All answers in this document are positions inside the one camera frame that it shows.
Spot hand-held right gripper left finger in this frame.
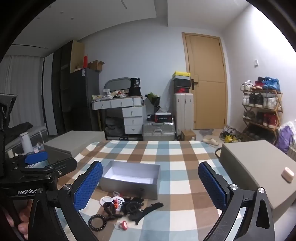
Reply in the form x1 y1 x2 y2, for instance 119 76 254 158
28 160 109 241

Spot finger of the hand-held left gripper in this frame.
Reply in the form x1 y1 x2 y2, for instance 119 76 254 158
14 151 49 168
20 158 78 179

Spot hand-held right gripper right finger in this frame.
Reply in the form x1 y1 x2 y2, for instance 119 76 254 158
198 161 275 241

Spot black accessories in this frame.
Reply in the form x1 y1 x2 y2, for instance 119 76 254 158
103 202 123 219

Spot printed round badge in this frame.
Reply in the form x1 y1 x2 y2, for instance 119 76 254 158
111 196 125 210

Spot black beaded bracelet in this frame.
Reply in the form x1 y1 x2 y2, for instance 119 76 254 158
88 214 107 231

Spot grey jewelry box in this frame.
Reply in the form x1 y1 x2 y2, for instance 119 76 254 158
97 160 161 200

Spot black bead bracelet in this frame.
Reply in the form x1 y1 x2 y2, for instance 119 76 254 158
125 197 145 205

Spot black comb hair clip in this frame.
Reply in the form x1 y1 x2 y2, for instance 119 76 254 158
128 202 164 225

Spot person's left hand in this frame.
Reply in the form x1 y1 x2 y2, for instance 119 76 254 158
3 199 35 240

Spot white bottle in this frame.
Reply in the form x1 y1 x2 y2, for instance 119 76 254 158
20 132 33 154

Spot dark clothes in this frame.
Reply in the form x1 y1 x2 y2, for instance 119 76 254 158
8 122 34 138

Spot plaid blanket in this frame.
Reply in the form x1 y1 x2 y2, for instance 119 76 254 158
55 140 245 241

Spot beige slippers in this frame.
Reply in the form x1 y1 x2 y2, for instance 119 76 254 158
202 137 219 146

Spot cardboard box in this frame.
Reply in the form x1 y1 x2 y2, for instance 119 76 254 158
181 130 197 141

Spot grey bag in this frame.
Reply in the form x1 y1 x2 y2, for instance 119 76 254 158
105 117 125 139

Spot dark wardrobe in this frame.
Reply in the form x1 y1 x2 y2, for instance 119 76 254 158
52 40 85 135

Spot white curtain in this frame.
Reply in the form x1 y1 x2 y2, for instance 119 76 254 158
0 55 45 130

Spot dark refrigerator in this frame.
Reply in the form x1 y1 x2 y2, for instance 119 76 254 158
69 68 100 131

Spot pink earbud case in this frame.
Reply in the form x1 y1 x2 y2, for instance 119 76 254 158
282 167 295 179

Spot silver suitcase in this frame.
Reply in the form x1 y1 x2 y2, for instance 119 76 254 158
142 122 176 141

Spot white suitcase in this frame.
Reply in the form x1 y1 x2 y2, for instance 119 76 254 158
174 93 194 136

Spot white drawer desk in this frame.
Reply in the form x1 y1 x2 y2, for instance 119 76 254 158
91 95 147 135

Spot black red flat box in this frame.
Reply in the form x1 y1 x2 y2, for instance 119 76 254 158
154 113 173 123

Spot purple bag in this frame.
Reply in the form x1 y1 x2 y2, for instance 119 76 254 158
276 125 294 153

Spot desk clutter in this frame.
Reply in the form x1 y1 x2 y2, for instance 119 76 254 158
91 89 130 101

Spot shoe rack with shoes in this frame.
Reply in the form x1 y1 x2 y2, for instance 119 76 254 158
240 76 281 142

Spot black red shoe box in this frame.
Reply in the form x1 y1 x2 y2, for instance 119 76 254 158
173 86 192 94

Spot grey arched mirror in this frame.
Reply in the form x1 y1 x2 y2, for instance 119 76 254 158
104 77 131 93

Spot black wrapped bouquet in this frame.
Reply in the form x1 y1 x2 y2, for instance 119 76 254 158
145 92 161 112

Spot open cardboard boxes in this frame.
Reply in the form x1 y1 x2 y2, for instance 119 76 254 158
88 60 105 72

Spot wooden shoe rack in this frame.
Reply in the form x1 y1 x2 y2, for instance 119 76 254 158
240 89 284 144

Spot black paper bag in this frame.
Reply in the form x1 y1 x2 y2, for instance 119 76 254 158
129 77 142 96

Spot yellow lid shoe box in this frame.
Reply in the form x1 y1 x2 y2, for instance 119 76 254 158
172 71 191 79

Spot wooden door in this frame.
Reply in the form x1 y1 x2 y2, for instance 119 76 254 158
182 32 230 130

